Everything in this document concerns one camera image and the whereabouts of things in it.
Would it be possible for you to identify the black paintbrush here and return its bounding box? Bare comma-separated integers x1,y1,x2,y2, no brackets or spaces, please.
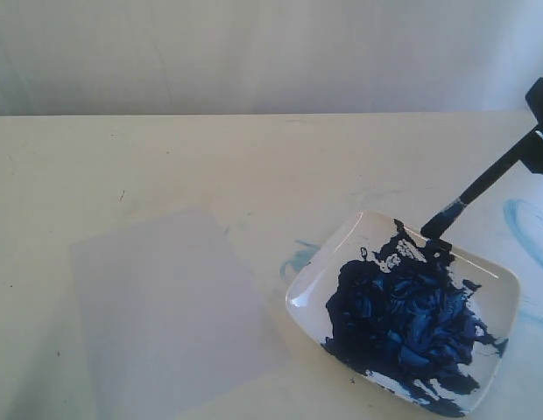
420,136,524,240

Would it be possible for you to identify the white square paint plate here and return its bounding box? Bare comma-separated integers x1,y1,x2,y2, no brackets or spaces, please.
286,211,520,417

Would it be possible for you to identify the white paper sheet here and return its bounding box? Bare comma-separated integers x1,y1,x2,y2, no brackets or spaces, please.
70,209,288,419

